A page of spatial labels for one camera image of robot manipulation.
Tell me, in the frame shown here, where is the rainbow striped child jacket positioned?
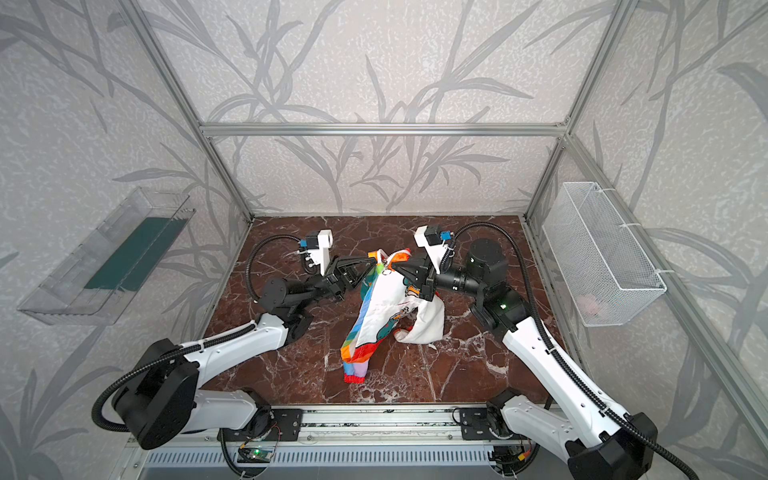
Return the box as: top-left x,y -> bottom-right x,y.
340,249 -> 445,384

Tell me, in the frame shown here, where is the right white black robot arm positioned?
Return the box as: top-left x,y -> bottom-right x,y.
393,239 -> 658,479

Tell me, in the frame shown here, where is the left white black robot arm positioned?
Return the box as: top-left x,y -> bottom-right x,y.
106,257 -> 376,450

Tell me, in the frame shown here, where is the pink object in basket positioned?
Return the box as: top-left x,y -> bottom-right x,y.
576,294 -> 604,317

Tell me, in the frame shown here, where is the green circuit board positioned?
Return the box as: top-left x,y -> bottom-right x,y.
237,444 -> 274,464

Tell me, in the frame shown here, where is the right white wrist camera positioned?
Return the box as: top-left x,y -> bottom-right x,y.
414,225 -> 454,273

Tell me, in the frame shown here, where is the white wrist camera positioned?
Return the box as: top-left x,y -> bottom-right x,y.
414,225 -> 454,273
298,229 -> 333,276

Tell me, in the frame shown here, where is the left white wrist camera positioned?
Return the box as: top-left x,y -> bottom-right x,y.
298,229 -> 333,276

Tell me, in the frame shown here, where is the right black corrugated cable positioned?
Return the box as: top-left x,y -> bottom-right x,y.
449,221 -> 700,480

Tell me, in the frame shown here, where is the black corrugated cable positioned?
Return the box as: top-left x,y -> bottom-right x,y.
91,233 -> 313,433
449,221 -> 700,480

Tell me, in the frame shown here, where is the left black corrugated cable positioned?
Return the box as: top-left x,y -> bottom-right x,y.
91,233 -> 313,433

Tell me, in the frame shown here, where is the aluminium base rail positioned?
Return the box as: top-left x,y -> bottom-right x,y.
125,404 -> 631,448

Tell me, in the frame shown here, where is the right black mount plate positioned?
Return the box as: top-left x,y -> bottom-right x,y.
453,407 -> 512,441

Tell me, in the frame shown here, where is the black mount plate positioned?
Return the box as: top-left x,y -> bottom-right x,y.
453,407 -> 512,441
218,408 -> 304,443

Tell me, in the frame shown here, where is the left black mount plate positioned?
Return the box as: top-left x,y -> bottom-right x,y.
218,408 -> 304,443

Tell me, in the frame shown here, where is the white wire mesh basket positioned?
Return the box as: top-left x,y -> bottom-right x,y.
543,182 -> 667,327

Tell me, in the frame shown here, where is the clear plastic wall tray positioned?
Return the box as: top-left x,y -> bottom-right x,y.
18,187 -> 196,326

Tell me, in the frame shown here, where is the aluminium frame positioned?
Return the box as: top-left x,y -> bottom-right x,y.
117,1 -> 767,448

